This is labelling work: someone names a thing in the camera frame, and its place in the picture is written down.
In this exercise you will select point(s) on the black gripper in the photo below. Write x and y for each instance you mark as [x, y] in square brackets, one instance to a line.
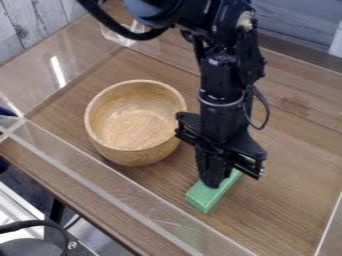
[219, 133]

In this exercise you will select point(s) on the green rectangular block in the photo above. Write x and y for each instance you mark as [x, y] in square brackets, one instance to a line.
[204, 197]

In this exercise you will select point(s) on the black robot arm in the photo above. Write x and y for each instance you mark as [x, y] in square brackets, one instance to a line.
[223, 29]

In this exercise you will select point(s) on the wooden brown bowl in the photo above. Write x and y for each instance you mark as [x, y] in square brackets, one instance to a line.
[130, 121]

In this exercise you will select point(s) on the black table leg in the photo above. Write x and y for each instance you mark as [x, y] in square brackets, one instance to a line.
[57, 211]

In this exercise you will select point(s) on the clear acrylic tray wall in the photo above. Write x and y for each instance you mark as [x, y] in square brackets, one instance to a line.
[150, 225]

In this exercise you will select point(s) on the clear acrylic corner bracket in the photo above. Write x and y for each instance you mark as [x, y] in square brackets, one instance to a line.
[117, 38]

